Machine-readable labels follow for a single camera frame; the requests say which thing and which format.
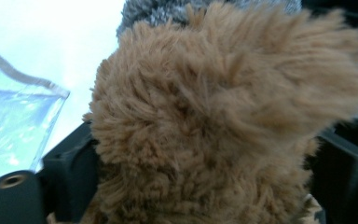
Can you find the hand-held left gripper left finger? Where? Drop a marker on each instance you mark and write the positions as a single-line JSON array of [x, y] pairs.
[[71, 174]]

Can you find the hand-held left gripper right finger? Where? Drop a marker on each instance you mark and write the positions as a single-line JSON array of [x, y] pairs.
[[348, 174]]

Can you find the clear plastic bag beige trim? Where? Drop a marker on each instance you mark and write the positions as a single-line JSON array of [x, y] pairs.
[[12, 118]]

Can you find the brown teddy bear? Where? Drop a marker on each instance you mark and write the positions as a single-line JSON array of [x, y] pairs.
[[199, 109]]

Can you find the grey knitted cloth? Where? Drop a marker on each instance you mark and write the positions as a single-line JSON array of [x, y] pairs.
[[155, 11]]

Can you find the white table sheet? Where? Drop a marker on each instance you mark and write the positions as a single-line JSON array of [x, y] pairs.
[[59, 37]]

